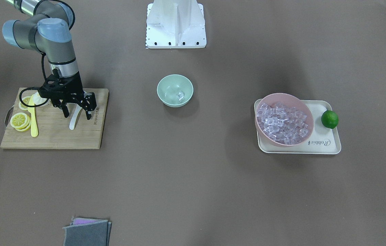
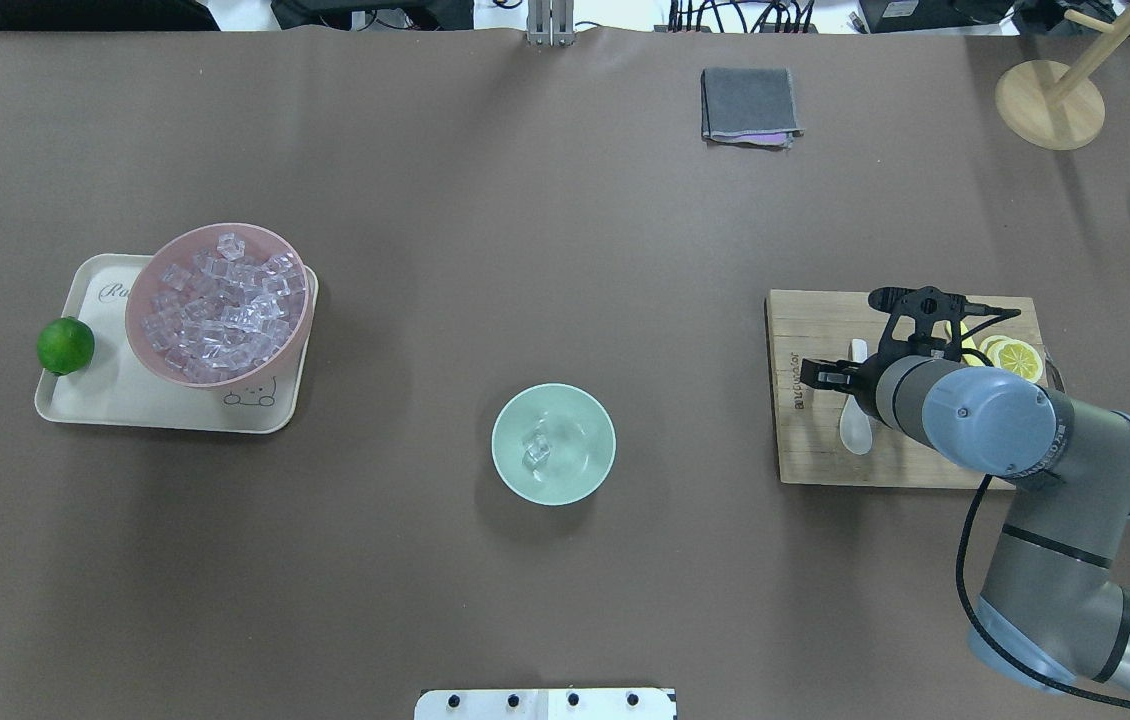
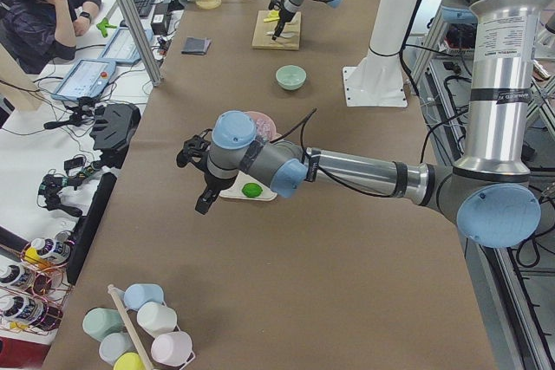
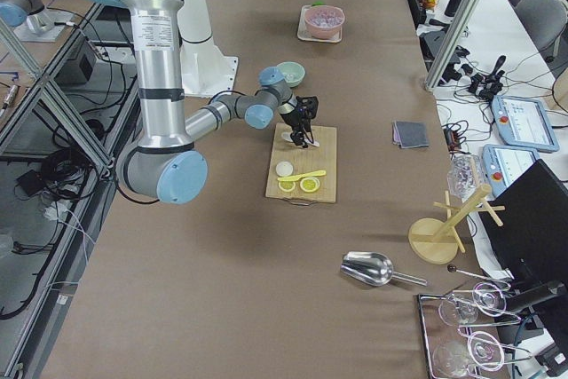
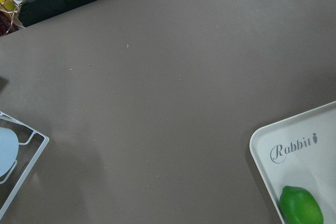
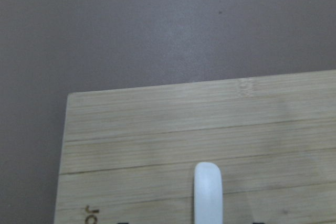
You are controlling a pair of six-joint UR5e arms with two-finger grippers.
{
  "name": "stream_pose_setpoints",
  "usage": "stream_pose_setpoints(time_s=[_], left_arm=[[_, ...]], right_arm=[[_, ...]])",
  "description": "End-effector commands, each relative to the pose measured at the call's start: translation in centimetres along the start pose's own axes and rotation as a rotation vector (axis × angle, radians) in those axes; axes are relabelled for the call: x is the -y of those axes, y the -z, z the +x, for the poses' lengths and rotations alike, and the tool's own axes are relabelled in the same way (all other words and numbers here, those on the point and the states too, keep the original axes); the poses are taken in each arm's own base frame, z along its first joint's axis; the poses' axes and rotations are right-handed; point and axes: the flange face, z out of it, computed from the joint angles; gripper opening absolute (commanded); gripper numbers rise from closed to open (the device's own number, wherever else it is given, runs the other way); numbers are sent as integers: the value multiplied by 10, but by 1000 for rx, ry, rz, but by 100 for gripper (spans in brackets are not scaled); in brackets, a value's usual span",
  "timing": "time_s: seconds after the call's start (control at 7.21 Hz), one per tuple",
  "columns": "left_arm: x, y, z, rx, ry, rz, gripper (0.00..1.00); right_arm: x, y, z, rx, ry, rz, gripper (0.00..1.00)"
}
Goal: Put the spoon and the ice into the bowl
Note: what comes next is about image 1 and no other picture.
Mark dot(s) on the lemon slices stack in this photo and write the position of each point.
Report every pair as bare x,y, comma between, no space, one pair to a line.
20,122

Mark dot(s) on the clear ice cube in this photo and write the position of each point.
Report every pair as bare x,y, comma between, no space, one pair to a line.
179,96

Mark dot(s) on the yellow plastic knife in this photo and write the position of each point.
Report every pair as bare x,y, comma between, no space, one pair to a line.
32,111

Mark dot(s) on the cream rectangular tray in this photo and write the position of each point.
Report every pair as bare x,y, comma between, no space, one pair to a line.
322,140

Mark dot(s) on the grey purple folded cloth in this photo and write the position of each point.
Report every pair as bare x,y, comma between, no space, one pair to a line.
87,232

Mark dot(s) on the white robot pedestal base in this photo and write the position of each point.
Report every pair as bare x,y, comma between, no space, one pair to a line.
175,24

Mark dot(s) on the green lime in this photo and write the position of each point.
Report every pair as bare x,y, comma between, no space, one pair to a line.
330,119

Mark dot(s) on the single lemon slice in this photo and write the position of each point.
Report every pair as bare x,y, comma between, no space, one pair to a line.
23,102

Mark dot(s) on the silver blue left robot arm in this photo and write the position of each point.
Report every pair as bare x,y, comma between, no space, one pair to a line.
47,31

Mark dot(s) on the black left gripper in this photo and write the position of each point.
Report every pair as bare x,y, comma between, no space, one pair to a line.
74,91

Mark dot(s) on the white ceramic spoon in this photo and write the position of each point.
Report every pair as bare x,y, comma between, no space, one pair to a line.
75,117

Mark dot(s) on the pink bowl of ice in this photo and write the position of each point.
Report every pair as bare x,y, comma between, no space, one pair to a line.
283,120

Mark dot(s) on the mint green bowl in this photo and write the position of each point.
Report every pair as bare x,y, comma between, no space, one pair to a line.
170,85

